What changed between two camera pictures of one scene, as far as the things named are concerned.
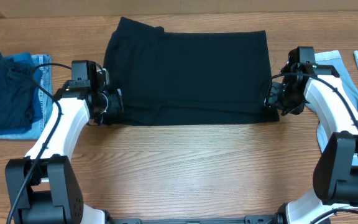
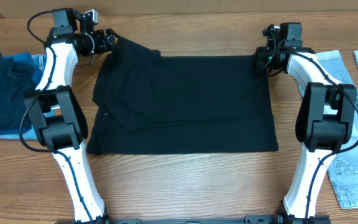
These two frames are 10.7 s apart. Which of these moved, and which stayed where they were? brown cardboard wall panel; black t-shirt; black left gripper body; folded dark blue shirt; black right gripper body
Moved: black t-shirt; black left gripper body; black right gripper body
Stayed: folded dark blue shirt; brown cardboard wall panel
